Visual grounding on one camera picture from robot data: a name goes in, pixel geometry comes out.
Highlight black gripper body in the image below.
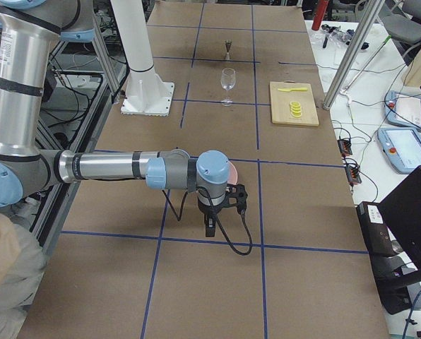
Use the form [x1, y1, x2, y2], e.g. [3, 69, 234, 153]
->
[198, 195, 225, 226]

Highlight steel jigger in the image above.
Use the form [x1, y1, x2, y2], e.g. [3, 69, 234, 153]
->
[225, 40, 232, 61]

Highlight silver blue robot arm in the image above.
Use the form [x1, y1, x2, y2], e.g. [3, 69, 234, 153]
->
[0, 1, 230, 237]

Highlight clear wine glass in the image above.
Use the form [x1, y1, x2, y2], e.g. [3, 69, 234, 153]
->
[220, 68, 236, 107]

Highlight pink bowl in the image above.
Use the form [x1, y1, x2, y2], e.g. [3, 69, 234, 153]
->
[227, 162, 238, 185]

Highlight bamboo cutting board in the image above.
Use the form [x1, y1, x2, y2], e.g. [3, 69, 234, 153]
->
[269, 81, 319, 126]

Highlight lower orange connector block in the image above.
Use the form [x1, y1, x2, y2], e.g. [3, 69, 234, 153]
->
[345, 163, 362, 186]

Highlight orange connector block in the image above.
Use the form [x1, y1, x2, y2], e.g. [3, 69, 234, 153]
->
[345, 163, 362, 186]
[337, 138, 352, 157]

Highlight upper orange connector block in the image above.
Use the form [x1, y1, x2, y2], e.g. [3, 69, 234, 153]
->
[337, 138, 352, 157]

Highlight yellow plastic knife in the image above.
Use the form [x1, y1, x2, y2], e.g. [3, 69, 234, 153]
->
[277, 87, 308, 93]

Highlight black box device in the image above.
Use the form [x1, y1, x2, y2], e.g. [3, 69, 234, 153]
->
[356, 201, 396, 257]

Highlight person in beige clothing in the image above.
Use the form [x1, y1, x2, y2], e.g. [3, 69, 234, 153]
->
[0, 213, 47, 338]

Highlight black monitor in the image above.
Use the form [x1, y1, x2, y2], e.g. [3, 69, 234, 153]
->
[377, 165, 421, 291]

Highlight lower teach pendant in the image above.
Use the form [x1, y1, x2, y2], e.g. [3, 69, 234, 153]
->
[377, 127, 421, 174]

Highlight teach pendant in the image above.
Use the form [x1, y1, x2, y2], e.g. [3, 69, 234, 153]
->
[377, 127, 421, 174]
[384, 90, 421, 131]

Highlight upper teach pendant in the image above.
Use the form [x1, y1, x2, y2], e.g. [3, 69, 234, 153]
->
[384, 90, 421, 131]

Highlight red cylinder bottle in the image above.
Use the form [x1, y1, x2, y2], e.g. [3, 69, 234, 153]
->
[312, 0, 329, 31]

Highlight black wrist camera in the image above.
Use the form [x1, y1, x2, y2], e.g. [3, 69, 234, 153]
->
[225, 184, 248, 215]

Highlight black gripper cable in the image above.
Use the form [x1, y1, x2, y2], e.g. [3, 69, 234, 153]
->
[162, 186, 254, 256]

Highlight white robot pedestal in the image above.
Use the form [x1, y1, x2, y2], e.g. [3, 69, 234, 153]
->
[111, 0, 174, 117]

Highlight aluminium frame post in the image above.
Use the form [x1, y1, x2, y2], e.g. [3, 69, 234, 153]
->
[323, 0, 384, 111]

